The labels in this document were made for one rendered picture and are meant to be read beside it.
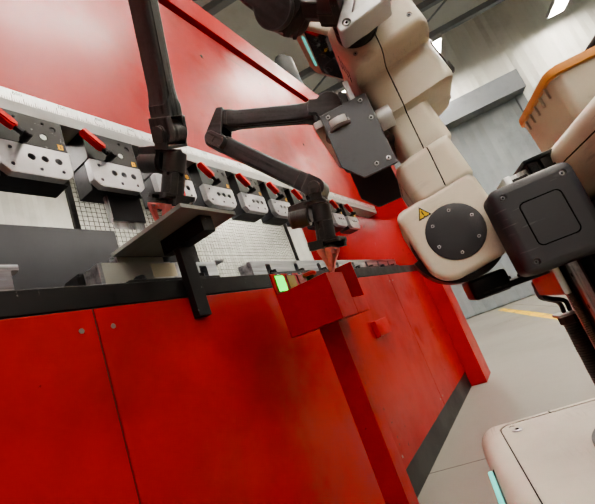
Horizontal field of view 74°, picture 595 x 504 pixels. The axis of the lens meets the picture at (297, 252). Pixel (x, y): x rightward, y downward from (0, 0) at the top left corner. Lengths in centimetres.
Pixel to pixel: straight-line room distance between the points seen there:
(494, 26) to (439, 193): 931
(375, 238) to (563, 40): 759
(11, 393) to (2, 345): 7
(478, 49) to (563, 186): 910
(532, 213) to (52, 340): 78
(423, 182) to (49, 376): 72
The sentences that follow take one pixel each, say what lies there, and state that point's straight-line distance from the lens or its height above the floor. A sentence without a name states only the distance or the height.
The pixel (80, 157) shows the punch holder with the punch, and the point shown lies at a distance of 118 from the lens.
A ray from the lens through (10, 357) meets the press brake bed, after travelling 74.
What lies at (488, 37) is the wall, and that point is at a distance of 990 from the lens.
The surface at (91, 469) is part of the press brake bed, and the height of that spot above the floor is 57.
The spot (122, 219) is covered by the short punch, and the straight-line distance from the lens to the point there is 114.
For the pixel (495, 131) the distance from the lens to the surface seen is 897.
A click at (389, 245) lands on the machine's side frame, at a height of 108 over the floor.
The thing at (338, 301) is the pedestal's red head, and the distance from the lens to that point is 99.
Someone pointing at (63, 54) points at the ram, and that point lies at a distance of 137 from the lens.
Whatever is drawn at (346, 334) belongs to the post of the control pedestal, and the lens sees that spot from 108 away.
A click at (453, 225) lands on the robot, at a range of 76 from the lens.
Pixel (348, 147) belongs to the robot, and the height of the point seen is 96.
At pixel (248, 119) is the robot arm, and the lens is 130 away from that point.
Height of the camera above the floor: 63
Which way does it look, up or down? 13 degrees up
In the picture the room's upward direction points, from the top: 21 degrees counter-clockwise
